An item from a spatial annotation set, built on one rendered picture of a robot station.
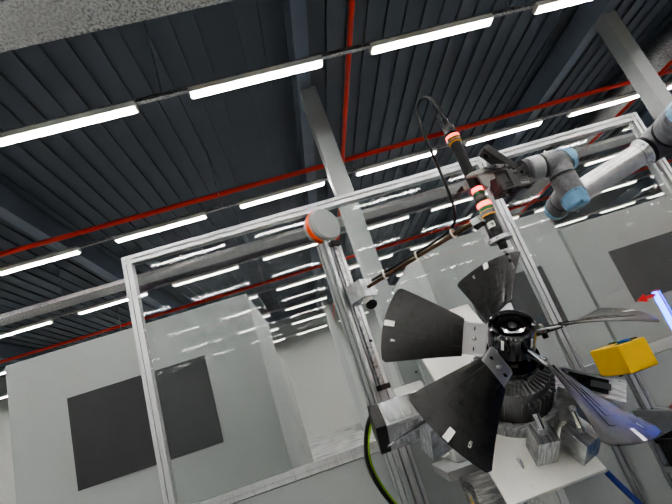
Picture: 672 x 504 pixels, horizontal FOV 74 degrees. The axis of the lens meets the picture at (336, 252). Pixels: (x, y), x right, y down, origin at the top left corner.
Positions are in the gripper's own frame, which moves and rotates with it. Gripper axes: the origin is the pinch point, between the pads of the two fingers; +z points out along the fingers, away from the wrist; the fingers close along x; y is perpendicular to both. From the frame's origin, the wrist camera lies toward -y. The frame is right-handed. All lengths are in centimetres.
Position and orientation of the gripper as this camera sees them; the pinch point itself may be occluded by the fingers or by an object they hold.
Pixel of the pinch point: (463, 182)
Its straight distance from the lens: 141.4
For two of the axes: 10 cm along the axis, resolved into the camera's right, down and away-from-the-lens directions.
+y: 3.1, 9.0, -3.1
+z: -9.5, 2.9, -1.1
